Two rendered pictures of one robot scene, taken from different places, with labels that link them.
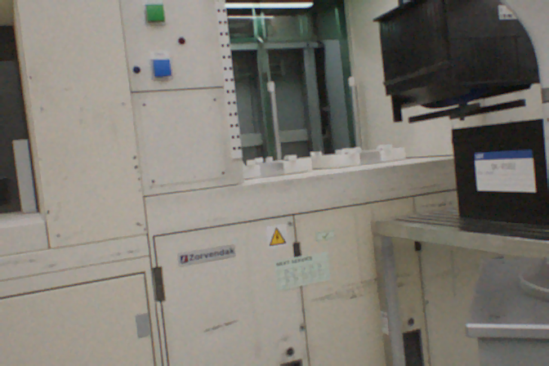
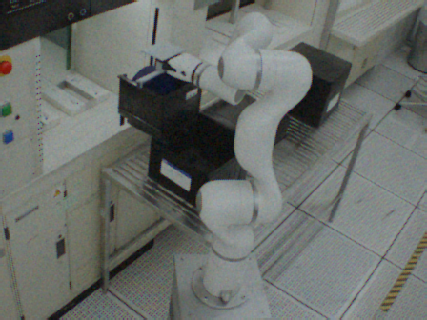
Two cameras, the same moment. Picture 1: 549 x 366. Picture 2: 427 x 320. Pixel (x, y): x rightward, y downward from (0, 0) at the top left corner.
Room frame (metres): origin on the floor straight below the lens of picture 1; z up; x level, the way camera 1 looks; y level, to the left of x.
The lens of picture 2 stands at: (-0.27, 0.43, 2.12)
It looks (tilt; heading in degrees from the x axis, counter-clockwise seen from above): 37 degrees down; 323
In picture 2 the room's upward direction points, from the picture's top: 11 degrees clockwise
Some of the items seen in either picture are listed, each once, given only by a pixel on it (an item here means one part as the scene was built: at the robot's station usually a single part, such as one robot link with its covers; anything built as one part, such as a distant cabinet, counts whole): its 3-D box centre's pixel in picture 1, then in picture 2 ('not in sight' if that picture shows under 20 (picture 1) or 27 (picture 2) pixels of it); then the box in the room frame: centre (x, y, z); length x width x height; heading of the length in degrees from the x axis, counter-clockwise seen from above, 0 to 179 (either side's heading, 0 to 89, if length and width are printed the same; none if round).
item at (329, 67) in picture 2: not in sight; (310, 83); (1.38, -1.29, 0.89); 0.29 x 0.29 x 0.25; 26
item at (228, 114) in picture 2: not in sight; (245, 121); (1.28, -0.85, 0.83); 0.29 x 0.29 x 0.13; 21
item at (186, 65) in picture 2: not in sight; (188, 68); (1.10, -0.42, 1.25); 0.11 x 0.10 x 0.07; 23
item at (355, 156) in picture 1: (349, 156); (74, 93); (1.61, -0.21, 0.89); 0.22 x 0.21 x 0.04; 23
